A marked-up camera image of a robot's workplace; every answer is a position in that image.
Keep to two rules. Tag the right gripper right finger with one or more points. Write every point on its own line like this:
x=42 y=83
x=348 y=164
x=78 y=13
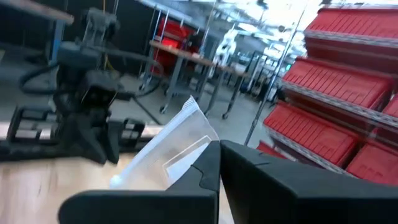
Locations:
x=295 y=199

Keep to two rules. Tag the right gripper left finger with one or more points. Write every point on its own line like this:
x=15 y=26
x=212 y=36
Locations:
x=140 y=208

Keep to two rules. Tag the clear plastic zip bag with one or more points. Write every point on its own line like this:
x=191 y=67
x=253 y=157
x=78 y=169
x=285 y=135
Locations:
x=174 y=146

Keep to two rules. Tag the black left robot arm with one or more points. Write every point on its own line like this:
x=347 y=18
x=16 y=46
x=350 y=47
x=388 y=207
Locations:
x=87 y=93

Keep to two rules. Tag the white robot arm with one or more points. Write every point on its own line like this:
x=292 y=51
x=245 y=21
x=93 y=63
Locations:
x=225 y=46

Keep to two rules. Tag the red plastic storage bin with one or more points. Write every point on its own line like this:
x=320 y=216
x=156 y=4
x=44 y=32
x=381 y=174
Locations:
x=357 y=21
x=311 y=133
x=335 y=81
x=373 y=165

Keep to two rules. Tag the brown background workbench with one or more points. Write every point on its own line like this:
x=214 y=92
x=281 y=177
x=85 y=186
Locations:
x=186 y=54

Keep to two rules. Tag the red tool cabinet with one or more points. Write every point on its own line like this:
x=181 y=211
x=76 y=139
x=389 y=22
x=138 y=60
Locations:
x=174 y=31

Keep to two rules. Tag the brown table with blue leg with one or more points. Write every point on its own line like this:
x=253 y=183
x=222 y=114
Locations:
x=37 y=9

